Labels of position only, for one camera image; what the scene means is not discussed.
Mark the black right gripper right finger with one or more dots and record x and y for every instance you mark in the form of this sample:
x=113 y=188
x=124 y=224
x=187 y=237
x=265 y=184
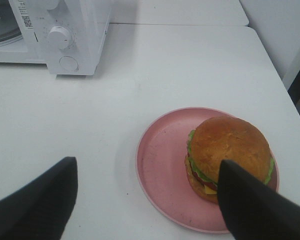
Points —
x=253 y=211

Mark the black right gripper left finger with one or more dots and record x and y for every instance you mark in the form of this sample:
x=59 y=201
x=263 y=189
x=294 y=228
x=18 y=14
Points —
x=41 y=209

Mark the burger with lettuce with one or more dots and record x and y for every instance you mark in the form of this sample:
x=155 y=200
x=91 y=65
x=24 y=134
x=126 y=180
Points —
x=225 y=138

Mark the pink round plate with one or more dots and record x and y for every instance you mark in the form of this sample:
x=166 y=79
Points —
x=162 y=174

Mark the round white door button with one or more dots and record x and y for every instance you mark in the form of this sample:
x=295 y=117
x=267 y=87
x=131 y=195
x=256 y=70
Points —
x=69 y=63

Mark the white timer knob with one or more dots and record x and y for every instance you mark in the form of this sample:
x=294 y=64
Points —
x=59 y=37

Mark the white microwave oven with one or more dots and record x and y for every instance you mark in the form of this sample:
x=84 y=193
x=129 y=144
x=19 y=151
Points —
x=87 y=20

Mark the glass microwave turntable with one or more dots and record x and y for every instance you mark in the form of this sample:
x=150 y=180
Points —
x=9 y=28

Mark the white warning label sticker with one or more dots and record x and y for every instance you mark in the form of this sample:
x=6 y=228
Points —
x=22 y=9

